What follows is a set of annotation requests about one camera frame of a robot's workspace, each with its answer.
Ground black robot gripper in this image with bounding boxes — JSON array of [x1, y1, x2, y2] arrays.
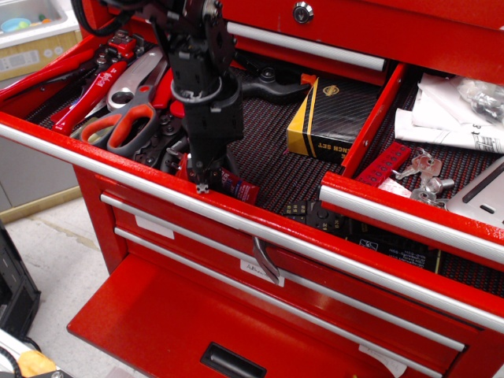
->
[[171, 72, 244, 194]]

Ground red threadlocker glue tube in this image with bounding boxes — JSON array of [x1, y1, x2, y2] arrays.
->
[[174, 153, 261, 205]]

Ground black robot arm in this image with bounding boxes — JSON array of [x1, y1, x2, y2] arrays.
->
[[72, 1, 243, 193]]

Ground large open red drawer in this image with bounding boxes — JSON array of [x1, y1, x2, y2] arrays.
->
[[1, 9, 503, 349]]

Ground silver drawer lock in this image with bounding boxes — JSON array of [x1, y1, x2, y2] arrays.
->
[[292, 1, 314, 24]]

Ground small open red drawer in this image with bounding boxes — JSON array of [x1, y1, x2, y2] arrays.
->
[[320, 64, 503, 271]]

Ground white adhesives label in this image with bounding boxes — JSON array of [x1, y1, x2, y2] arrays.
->
[[240, 260, 285, 287]]

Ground black pistol grip tool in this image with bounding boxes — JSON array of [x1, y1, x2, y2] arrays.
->
[[242, 67, 311, 105]]

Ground black die set case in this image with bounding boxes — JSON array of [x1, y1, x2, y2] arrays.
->
[[280, 200, 352, 237]]

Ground silver curved metal hook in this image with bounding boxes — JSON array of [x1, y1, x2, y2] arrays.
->
[[252, 236, 280, 285]]

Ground black yellow wrench set box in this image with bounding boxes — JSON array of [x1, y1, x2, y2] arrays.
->
[[287, 77, 380, 164]]

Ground red metal tool chest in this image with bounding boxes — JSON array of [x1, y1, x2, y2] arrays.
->
[[1, 1, 503, 377]]

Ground red drill bit holder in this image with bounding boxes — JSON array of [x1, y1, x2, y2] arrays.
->
[[355, 142, 412, 187]]

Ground silver keys bunch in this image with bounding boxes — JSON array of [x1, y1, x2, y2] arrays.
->
[[393, 149, 454, 209]]

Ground cardboard box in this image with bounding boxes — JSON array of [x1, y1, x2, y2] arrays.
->
[[1, 31, 82, 80]]

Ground black equipment case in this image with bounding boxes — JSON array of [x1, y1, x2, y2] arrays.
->
[[0, 224, 41, 338]]

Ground clear plastic storage bin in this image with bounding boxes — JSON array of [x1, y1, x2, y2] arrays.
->
[[1, 0, 79, 38]]

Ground white folded paper sheets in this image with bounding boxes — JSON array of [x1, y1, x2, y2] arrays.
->
[[395, 73, 503, 154]]

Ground silver metal plate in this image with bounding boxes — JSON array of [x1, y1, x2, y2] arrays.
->
[[446, 157, 503, 228]]

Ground clear bag of hardware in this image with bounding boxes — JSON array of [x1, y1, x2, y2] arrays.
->
[[457, 78, 503, 124]]

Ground grey handled small pliers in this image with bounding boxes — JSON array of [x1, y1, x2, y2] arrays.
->
[[159, 136, 240, 187]]

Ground red handled crimping pliers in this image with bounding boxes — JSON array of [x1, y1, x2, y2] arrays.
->
[[132, 69, 186, 171]]

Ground grey orange handled scissors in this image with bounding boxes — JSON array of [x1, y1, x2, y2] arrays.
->
[[80, 47, 169, 157]]

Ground red wire stripper tool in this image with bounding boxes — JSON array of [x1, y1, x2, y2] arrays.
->
[[51, 30, 137, 135]]

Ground red long handled cutter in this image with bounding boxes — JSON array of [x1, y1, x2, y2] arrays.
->
[[1, 49, 95, 103]]

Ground black recessed drawer handle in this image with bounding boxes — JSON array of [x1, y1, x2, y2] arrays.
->
[[200, 342, 267, 378]]

